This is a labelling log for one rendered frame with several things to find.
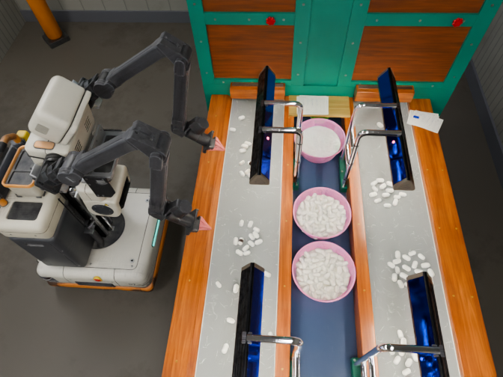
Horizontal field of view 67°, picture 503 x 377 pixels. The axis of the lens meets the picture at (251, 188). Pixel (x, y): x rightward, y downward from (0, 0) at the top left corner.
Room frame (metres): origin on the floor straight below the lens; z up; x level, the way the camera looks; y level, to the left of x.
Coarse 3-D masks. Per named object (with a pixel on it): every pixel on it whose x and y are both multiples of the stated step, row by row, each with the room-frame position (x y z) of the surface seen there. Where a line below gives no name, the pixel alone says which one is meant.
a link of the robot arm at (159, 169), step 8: (168, 152) 0.77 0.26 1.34; (152, 160) 0.71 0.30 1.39; (160, 160) 0.70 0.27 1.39; (152, 168) 0.71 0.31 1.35; (160, 168) 0.70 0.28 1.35; (152, 176) 0.74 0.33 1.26; (160, 176) 0.73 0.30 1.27; (152, 184) 0.74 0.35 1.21; (160, 184) 0.73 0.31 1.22; (152, 192) 0.74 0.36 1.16; (160, 192) 0.73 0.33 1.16; (152, 200) 0.73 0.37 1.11; (160, 200) 0.73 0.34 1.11; (152, 208) 0.73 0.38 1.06; (160, 208) 0.72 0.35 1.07
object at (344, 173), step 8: (360, 104) 1.13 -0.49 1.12; (368, 104) 1.12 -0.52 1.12; (376, 104) 1.12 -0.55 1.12; (384, 104) 1.11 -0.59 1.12; (392, 104) 1.11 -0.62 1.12; (352, 120) 1.12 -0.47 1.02; (352, 128) 1.12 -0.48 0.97; (352, 136) 1.07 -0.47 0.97; (360, 136) 0.97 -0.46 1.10; (344, 144) 1.13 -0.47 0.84; (352, 144) 1.03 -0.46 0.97; (344, 152) 1.12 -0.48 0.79; (352, 152) 0.98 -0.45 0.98; (344, 160) 1.12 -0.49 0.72; (352, 160) 0.97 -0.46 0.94; (344, 168) 1.07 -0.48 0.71; (344, 176) 0.98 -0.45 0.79; (344, 184) 0.97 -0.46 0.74
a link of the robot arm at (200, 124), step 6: (186, 120) 1.21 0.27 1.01; (192, 120) 1.17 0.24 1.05; (198, 120) 1.16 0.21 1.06; (204, 120) 1.17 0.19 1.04; (186, 126) 1.17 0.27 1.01; (192, 126) 1.15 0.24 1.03; (198, 126) 1.14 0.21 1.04; (204, 126) 1.14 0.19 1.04; (174, 132) 1.14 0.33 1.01; (180, 132) 1.14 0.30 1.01; (198, 132) 1.13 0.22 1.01
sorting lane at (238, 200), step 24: (240, 120) 1.43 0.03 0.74; (240, 144) 1.26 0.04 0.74; (240, 168) 1.11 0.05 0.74; (240, 192) 0.96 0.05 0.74; (264, 192) 0.95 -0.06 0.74; (216, 216) 0.84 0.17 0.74; (240, 216) 0.83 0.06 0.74; (264, 216) 0.82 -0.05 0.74; (216, 240) 0.72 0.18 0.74; (264, 240) 0.70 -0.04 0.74; (216, 264) 0.61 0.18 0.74; (240, 264) 0.60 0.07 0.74; (264, 264) 0.59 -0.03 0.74; (216, 288) 0.50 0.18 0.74; (264, 288) 0.48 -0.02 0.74; (216, 312) 0.40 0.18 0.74; (264, 312) 0.39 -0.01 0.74; (216, 336) 0.31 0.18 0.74; (216, 360) 0.22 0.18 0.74; (264, 360) 0.21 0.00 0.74
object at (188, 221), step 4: (192, 212) 0.77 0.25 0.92; (196, 212) 0.76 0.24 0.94; (184, 216) 0.73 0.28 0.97; (188, 216) 0.74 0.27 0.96; (192, 216) 0.74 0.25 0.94; (196, 216) 0.74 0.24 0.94; (180, 220) 0.72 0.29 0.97; (184, 220) 0.72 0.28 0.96; (188, 220) 0.72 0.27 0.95; (192, 220) 0.73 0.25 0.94; (180, 224) 0.71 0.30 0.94; (184, 224) 0.71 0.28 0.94; (188, 224) 0.71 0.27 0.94; (192, 224) 0.71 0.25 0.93; (188, 228) 0.71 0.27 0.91; (192, 228) 0.69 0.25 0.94; (188, 232) 0.69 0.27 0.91; (192, 232) 0.68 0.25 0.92
